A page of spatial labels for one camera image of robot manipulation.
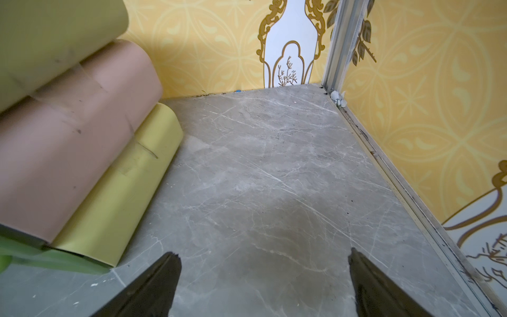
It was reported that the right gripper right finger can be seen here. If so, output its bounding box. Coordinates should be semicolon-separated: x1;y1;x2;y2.
348;248;431;317

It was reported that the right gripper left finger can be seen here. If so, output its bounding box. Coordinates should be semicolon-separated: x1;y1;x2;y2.
93;252;182;317

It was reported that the green drawer cabinet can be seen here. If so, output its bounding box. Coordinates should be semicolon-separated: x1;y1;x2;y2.
1;1;183;269

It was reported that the green bottom drawer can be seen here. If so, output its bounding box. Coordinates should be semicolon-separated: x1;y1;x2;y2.
1;236;111;275

